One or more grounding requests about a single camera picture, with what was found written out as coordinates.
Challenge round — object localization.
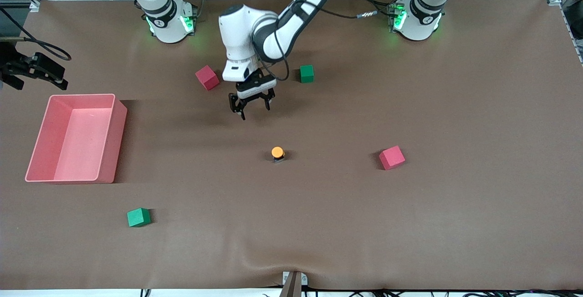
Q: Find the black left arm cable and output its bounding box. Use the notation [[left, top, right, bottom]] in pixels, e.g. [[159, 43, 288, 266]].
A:
[[253, 0, 433, 82]]

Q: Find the metal table edge clamp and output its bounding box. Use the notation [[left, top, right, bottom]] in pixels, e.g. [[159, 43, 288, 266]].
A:
[[281, 271, 308, 297]]

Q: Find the pink cube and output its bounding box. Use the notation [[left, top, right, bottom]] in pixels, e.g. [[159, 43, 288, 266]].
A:
[[195, 65, 220, 91], [378, 145, 406, 171]]

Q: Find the pink plastic bin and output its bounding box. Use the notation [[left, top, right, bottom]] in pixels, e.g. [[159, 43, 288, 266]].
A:
[[25, 93, 128, 184]]

